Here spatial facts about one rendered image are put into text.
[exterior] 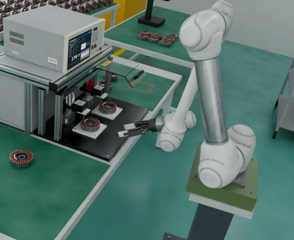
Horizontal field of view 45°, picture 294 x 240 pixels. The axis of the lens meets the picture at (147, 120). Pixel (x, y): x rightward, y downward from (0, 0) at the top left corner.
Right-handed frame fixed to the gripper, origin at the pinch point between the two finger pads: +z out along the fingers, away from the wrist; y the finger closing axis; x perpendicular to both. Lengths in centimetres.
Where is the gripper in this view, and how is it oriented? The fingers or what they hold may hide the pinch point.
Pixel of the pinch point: (125, 130)
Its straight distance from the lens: 201.9
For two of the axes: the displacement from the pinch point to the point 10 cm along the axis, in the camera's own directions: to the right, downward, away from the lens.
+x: -3.2, -8.9, -3.3
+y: 3.3, -4.4, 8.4
